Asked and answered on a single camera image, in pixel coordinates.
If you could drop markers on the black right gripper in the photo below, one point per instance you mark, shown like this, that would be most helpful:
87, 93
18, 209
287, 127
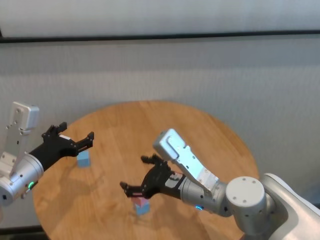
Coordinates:
157, 181

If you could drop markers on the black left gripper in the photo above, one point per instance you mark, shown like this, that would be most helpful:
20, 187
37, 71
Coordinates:
53, 150

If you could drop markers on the pink wooden cube block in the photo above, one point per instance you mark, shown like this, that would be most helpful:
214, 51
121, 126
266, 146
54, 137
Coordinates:
140, 201

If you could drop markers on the blue wooden cube block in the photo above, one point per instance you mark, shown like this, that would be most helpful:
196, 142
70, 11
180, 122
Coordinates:
143, 210
83, 160

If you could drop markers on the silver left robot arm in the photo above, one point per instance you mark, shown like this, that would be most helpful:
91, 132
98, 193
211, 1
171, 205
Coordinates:
22, 180

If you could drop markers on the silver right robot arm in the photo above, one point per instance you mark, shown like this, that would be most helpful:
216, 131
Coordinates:
246, 195

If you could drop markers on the black wall rail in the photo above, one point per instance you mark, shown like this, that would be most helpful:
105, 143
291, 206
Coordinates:
160, 37

